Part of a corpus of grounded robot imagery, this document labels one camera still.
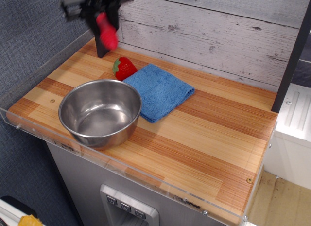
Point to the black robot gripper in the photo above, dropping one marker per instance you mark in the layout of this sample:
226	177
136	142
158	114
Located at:
74	9

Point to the red-handled metal spork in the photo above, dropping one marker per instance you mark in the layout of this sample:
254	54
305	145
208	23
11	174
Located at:
108	33

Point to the stainless steel bowl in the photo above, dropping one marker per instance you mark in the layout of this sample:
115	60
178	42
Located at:
102	113

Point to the yellow object at corner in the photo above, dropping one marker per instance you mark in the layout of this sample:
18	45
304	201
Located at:
29	220

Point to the red toy strawberry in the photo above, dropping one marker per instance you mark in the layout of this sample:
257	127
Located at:
123	68

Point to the folded blue cloth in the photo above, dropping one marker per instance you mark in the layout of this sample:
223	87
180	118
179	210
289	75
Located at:
160	91

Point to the clear acrylic edge guard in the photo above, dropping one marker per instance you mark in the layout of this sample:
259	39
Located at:
207	208

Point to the grey toy fridge cabinet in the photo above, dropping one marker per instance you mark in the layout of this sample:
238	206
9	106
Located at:
83	179

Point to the silver dispenser button panel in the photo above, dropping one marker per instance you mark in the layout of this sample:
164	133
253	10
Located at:
124	210

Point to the white toy sink unit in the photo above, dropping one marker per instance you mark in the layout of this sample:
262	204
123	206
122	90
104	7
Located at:
289	152

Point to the dark left upright post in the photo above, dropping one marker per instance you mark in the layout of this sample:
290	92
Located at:
101	50

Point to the dark upright post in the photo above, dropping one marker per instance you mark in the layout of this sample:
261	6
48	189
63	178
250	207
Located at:
293	60
101	50

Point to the dark right upright post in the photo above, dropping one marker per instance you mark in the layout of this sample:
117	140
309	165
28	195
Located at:
293	60

